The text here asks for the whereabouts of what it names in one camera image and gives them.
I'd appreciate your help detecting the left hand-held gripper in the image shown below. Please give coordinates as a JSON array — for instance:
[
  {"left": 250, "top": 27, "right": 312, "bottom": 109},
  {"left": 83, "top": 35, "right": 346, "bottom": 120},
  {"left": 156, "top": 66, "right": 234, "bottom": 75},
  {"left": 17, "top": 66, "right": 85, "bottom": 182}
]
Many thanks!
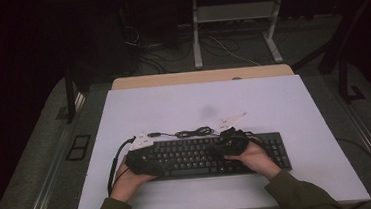
[{"left": 123, "top": 129, "right": 167, "bottom": 178}]

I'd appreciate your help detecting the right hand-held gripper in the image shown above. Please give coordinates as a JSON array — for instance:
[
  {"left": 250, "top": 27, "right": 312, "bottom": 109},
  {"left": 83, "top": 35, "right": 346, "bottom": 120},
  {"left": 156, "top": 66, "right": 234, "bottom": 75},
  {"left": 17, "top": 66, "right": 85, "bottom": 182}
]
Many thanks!
[{"left": 211, "top": 112, "right": 253, "bottom": 158}]

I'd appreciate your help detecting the black keyboard cable with plug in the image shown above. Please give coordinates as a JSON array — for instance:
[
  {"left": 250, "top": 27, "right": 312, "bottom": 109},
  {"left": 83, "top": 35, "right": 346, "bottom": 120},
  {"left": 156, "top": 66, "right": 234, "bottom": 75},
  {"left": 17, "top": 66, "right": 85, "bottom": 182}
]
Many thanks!
[{"left": 146, "top": 125, "right": 218, "bottom": 143}]

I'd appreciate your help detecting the black computer keyboard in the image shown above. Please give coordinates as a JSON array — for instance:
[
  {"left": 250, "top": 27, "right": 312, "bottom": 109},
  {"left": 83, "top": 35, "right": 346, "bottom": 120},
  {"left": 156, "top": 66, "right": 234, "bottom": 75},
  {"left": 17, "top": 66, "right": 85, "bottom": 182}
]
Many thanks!
[{"left": 132, "top": 129, "right": 293, "bottom": 184}]

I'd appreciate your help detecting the person's left hand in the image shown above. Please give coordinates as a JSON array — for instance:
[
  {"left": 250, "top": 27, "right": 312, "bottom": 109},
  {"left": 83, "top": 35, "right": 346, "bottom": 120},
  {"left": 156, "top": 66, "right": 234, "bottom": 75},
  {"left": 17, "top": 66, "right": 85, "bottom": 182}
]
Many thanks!
[{"left": 106, "top": 153, "right": 159, "bottom": 205}]

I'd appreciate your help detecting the person's right hand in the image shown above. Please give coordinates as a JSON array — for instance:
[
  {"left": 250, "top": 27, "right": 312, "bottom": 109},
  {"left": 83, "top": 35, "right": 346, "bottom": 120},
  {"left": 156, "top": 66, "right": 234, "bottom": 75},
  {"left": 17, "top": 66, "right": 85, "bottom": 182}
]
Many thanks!
[{"left": 223, "top": 138, "right": 284, "bottom": 185}]

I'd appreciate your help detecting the white board table cover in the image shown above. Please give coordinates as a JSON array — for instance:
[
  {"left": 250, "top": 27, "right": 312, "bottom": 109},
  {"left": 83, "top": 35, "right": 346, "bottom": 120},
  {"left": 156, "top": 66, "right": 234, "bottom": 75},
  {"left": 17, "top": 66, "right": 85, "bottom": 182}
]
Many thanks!
[{"left": 65, "top": 69, "right": 371, "bottom": 209}]

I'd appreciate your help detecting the wooden table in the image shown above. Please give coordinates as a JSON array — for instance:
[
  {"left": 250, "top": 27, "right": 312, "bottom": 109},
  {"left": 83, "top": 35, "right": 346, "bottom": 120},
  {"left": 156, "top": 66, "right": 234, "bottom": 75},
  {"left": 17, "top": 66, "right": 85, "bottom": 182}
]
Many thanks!
[{"left": 109, "top": 63, "right": 296, "bottom": 91}]

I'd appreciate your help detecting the black metal stand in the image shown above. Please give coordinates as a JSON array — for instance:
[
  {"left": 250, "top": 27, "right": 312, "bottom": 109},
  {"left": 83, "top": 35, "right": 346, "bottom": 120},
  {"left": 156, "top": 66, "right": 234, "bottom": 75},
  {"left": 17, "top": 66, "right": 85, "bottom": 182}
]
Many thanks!
[{"left": 287, "top": 0, "right": 371, "bottom": 109}]

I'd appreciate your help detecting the grey metal stand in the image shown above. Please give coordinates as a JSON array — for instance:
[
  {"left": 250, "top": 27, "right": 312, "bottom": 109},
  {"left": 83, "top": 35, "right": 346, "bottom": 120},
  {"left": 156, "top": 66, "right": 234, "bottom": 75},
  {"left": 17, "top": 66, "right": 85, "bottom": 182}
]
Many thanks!
[{"left": 188, "top": 0, "right": 291, "bottom": 71}]

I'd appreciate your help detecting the right hand-held gripper black cable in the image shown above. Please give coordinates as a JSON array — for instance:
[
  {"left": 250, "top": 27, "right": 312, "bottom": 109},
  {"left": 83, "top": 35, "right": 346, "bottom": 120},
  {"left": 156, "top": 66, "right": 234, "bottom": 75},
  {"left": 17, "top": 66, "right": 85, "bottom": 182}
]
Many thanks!
[{"left": 246, "top": 129, "right": 269, "bottom": 148}]

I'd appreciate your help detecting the black floor socket frame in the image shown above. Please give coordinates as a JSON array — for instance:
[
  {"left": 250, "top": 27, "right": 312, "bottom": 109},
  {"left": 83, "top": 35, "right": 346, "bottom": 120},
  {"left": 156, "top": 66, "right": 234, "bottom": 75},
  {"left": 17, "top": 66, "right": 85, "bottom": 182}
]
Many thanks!
[{"left": 64, "top": 134, "right": 93, "bottom": 162}]

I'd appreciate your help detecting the white floor cable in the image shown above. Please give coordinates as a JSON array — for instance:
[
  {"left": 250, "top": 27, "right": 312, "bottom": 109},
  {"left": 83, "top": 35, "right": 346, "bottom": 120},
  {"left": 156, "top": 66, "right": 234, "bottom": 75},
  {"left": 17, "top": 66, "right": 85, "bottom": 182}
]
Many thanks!
[{"left": 207, "top": 31, "right": 263, "bottom": 70}]

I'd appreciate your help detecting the bundle of black floor cables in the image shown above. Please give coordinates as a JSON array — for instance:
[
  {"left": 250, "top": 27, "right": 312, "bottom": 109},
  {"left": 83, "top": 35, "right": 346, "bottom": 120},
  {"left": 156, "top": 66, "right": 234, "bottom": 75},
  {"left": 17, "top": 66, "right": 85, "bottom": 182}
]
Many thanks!
[{"left": 122, "top": 18, "right": 212, "bottom": 77}]

